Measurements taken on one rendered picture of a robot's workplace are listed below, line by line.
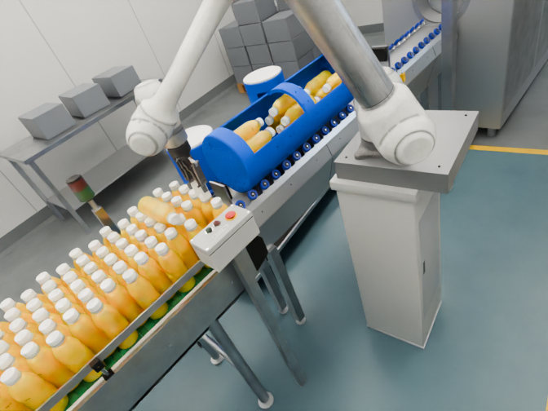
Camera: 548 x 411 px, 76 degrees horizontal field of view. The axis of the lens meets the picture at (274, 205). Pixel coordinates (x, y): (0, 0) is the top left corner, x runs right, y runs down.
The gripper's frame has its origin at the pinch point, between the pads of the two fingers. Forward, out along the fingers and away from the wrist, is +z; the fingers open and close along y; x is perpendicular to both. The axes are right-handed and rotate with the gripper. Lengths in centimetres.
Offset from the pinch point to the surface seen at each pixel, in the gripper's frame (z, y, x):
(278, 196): 24.9, -3.5, -29.7
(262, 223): 29.2, -4.7, -15.9
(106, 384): 24, -14, 62
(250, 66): 74, 297, -286
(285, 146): 6.1, -4.8, -41.4
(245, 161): -0.7, -4.3, -19.8
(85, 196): -6, 42, 27
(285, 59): 70, 234, -293
